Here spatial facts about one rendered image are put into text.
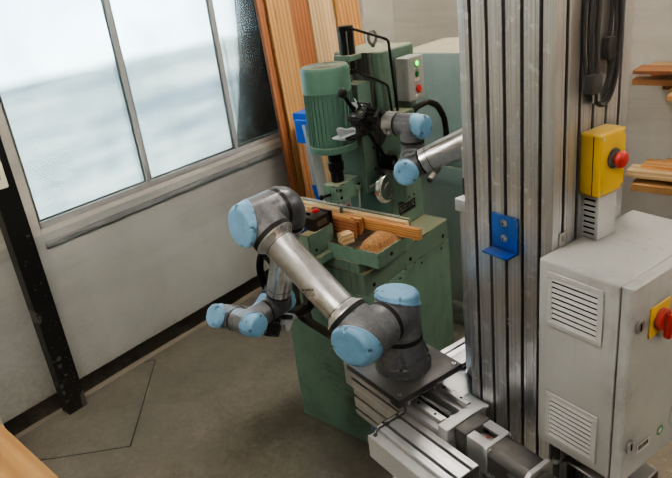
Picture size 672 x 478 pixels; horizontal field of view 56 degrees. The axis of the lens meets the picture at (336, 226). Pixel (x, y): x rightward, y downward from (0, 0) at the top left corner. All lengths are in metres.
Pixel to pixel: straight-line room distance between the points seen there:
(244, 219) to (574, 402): 0.88
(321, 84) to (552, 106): 1.10
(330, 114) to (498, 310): 1.00
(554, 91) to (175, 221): 2.56
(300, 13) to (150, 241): 1.59
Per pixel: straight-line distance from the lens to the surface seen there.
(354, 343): 1.53
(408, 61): 2.43
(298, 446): 2.81
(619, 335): 1.34
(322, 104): 2.25
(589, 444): 1.53
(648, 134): 4.26
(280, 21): 3.77
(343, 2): 4.20
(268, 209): 1.65
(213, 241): 3.71
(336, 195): 2.37
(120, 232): 3.34
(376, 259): 2.20
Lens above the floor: 1.84
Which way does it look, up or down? 23 degrees down
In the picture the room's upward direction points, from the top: 7 degrees counter-clockwise
